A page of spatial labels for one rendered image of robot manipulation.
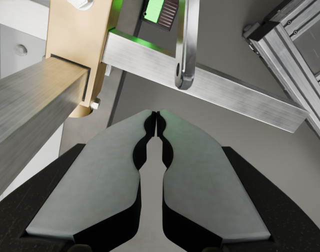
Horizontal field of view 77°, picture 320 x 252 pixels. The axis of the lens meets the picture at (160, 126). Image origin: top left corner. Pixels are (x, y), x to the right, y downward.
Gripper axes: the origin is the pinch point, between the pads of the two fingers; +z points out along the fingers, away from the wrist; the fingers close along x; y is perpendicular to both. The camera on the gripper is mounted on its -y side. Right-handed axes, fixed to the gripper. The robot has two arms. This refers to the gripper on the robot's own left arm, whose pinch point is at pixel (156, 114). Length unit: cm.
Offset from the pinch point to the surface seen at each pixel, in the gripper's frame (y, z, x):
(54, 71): -0.8, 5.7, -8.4
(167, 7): -5.4, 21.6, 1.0
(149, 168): 88, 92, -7
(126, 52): -1.5, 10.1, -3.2
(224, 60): 17, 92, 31
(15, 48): 1.6, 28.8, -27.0
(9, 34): -0.6, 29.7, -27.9
